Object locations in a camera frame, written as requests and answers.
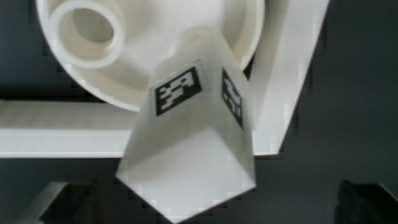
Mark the white front fence bar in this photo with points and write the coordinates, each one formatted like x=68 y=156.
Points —
x=63 y=129

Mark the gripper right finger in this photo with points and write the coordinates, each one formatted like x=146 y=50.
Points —
x=367 y=204

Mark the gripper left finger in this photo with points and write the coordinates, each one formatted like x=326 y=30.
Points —
x=63 y=205

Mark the white fence bar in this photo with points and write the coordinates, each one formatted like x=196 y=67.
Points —
x=63 y=129
x=294 y=19

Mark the white stool leg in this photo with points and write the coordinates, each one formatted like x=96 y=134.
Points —
x=187 y=166

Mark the white right fence bar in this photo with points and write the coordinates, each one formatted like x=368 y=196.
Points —
x=294 y=19

